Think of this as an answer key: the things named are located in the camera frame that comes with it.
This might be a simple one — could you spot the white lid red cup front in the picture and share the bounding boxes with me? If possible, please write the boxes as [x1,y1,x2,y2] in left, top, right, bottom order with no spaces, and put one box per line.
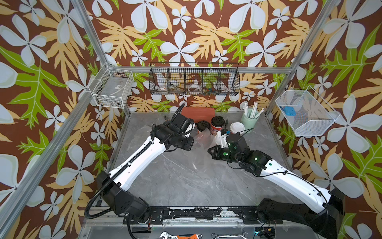
[215,129,230,148]

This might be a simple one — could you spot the white lid red cup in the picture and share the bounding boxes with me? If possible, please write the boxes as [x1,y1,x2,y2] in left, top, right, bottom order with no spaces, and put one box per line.
[215,129,230,148]
[230,122,245,135]

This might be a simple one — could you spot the clear plastic carrier bag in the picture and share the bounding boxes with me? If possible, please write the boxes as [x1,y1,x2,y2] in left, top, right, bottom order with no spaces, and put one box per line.
[191,128,214,169]

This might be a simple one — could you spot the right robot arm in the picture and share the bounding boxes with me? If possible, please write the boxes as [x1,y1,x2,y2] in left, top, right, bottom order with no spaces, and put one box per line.
[208,133,345,239]

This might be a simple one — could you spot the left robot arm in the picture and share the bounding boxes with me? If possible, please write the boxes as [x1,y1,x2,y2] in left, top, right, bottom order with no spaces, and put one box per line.
[84,104,195,222]

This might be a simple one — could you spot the red plastic tool case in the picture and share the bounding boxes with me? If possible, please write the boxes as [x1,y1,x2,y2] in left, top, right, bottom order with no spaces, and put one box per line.
[182,107,215,122]

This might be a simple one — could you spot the black lid red cup left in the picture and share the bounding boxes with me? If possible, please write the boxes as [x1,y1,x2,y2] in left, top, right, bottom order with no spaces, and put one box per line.
[196,120,211,133]

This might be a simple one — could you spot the black lid red cup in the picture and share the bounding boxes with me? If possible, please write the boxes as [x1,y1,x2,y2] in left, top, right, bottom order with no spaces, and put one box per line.
[210,116,225,135]
[196,120,211,133]

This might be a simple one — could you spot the black lid red cup right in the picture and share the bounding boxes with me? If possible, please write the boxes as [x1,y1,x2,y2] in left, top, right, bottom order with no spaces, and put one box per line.
[210,116,225,135]

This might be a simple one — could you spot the green straw holder cup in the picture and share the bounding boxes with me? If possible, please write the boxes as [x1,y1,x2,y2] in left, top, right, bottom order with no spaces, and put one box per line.
[240,109,260,129]

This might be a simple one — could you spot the blue object in basket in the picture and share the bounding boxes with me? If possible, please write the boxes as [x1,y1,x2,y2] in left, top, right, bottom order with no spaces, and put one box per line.
[283,106,296,117]

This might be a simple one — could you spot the silver spanner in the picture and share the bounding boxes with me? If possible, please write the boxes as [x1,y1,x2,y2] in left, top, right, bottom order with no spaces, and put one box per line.
[211,232,248,239]

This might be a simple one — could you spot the white mesh basket right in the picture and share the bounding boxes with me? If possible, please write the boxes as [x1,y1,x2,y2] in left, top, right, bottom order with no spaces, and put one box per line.
[276,87,340,137]

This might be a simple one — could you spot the orange adjustable wrench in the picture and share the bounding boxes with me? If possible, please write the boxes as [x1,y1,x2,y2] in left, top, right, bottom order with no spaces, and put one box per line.
[159,232,203,239]

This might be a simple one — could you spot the black wire basket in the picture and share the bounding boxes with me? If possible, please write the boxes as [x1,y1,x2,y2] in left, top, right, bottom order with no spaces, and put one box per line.
[148,62,240,96]

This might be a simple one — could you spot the white wire basket left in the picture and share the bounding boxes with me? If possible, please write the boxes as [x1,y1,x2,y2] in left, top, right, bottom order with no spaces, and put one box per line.
[89,64,134,109]

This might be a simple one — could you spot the black mounting rail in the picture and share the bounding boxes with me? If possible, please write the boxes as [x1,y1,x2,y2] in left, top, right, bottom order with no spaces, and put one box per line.
[123,206,284,225]

